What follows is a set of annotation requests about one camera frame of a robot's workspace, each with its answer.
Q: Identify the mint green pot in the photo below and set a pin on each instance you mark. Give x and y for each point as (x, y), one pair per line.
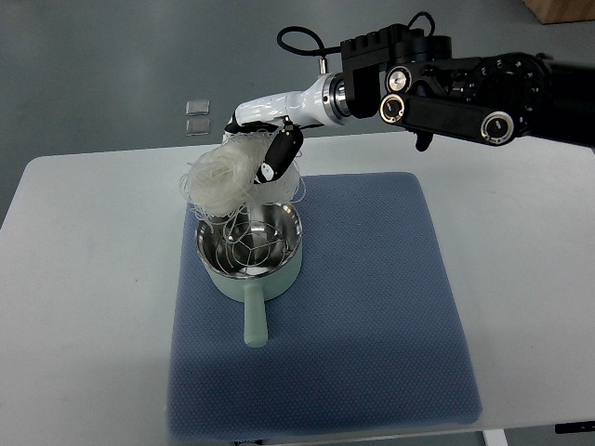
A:
(254, 292)

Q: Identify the lower floor metal plate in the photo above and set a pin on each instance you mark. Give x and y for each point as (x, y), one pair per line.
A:
(198, 126)

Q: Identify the black table control panel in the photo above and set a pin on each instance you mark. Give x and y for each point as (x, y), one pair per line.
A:
(575, 427)

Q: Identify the wire steaming rack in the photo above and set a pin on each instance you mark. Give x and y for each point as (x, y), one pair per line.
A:
(250, 249)

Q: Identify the white vermicelli bundle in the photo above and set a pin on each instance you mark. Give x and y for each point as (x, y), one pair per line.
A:
(221, 182)

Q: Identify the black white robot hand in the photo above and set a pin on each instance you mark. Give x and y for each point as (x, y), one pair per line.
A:
(286, 115)

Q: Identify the wooden box corner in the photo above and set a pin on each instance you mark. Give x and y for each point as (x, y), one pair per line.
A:
(561, 11)

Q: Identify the upper floor metal plate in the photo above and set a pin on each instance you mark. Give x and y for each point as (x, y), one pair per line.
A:
(197, 107)

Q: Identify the blue textured mat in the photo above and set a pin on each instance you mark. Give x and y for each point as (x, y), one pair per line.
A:
(367, 337)

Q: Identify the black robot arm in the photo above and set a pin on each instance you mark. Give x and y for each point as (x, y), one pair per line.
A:
(409, 78)

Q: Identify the floor metal plate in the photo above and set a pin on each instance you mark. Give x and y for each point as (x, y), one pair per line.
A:
(198, 126)
(197, 107)

